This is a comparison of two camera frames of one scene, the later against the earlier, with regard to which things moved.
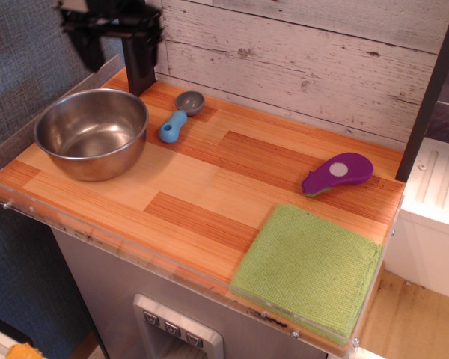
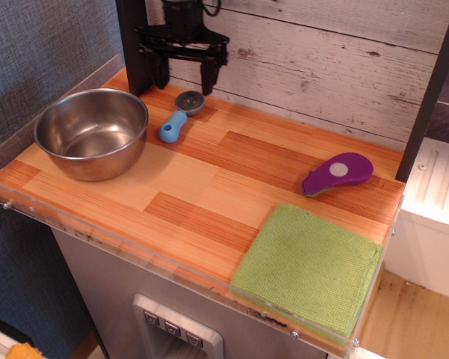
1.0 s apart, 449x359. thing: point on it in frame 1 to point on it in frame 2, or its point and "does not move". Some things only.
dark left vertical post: (141, 51) does not move
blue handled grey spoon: (173, 129) does not move
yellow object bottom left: (23, 351) does not move
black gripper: (134, 25) to (183, 34)
